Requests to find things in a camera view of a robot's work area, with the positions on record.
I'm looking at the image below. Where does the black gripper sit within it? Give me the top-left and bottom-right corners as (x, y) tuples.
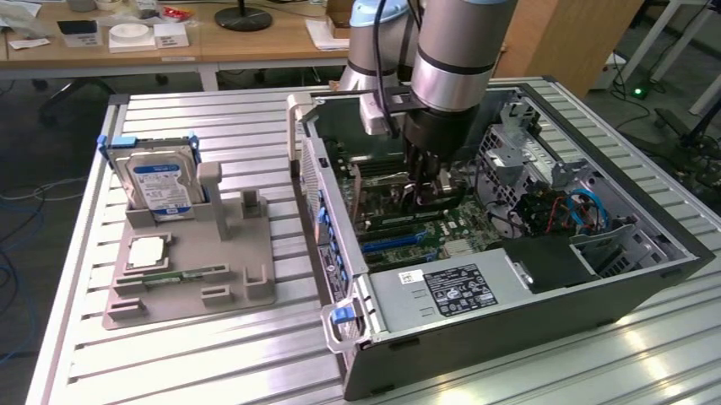
(400, 102), (481, 189)

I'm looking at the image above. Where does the metal disk bay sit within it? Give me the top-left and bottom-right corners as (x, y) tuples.
(476, 100), (564, 203)

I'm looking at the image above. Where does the black installed RAM stick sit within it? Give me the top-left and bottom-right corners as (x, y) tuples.
(365, 208), (444, 232)

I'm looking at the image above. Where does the green motherboard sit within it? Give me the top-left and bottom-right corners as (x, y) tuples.
(331, 138), (492, 272)

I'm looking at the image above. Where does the blue expansion slot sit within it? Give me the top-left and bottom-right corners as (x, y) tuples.
(361, 241), (421, 260)
(357, 229), (428, 251)

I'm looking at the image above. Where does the stack of white papers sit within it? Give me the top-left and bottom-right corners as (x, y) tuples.
(304, 18), (351, 52)

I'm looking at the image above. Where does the wooden cabinet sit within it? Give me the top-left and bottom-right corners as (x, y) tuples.
(498, 0), (644, 99)

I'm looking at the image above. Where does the brown cardboard box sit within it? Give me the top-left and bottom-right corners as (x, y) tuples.
(325, 0), (353, 28)

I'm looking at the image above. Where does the black plastic shroud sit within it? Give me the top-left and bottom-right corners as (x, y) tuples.
(502, 233), (602, 295)

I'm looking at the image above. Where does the grey power supply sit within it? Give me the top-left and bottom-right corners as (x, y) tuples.
(365, 247), (535, 335)

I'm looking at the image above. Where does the wooden desk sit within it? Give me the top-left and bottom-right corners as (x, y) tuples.
(0, 0), (508, 92)

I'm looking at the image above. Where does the black chair base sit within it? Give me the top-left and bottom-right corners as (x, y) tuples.
(651, 106), (721, 179)

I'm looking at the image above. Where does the black lamp base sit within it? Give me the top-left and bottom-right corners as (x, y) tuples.
(212, 0), (275, 32)

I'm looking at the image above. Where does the hard disk with blue rails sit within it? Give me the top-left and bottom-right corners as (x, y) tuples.
(96, 132), (198, 219)

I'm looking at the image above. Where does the white labelled box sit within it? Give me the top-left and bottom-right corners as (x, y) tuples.
(152, 22), (189, 49)

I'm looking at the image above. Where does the black PC case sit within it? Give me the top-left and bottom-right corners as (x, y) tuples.
(284, 82), (716, 402)

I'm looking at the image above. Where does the green RAM stick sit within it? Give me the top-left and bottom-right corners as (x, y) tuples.
(118, 268), (226, 287)

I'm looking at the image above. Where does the silver CPU chip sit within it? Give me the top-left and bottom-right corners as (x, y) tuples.
(125, 238), (166, 269)

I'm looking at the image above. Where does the white box with round tape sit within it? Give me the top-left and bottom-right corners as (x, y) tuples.
(106, 24), (154, 54)

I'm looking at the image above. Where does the grey parts rack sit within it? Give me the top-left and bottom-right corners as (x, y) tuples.
(100, 160), (280, 332)

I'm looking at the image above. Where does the white box with black lid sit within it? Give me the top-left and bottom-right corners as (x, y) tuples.
(54, 19), (104, 49)

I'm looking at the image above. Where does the white paper slip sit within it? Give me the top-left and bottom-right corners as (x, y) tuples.
(6, 37), (52, 50)

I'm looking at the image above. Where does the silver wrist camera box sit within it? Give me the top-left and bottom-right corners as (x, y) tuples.
(357, 93), (396, 137)

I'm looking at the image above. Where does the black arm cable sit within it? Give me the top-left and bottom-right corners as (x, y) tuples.
(371, 0), (399, 137)

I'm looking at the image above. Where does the red wire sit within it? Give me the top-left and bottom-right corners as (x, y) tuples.
(546, 194), (566, 230)

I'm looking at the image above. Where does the blue wire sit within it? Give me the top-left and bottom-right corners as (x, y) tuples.
(566, 188), (608, 232)

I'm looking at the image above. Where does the white table frame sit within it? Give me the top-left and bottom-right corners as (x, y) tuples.
(616, 0), (721, 116)

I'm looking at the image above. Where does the blue floor cable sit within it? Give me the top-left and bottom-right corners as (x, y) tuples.
(0, 176), (86, 372)

